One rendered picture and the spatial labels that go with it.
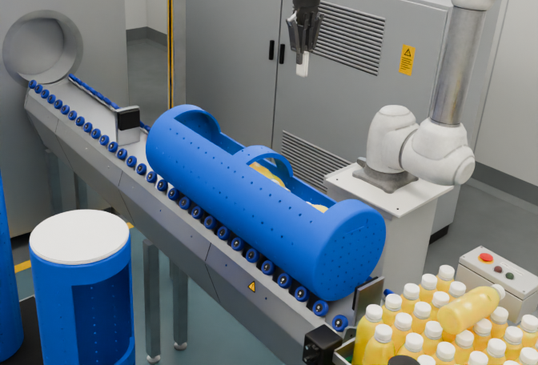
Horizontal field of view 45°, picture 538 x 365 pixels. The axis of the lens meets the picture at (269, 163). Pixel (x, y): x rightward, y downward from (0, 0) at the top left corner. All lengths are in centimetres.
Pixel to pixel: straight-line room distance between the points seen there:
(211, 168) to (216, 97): 251
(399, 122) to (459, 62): 30
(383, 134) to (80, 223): 104
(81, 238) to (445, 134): 116
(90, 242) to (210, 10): 270
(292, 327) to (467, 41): 100
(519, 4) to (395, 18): 127
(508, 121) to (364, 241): 289
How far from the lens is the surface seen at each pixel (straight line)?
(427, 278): 176
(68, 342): 204
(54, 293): 194
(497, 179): 473
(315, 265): 170
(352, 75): 358
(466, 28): 209
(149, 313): 284
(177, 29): 286
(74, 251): 190
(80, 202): 361
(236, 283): 205
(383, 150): 228
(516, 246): 418
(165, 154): 220
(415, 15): 328
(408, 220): 237
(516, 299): 183
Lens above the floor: 210
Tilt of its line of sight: 27 degrees down
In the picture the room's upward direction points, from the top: 4 degrees clockwise
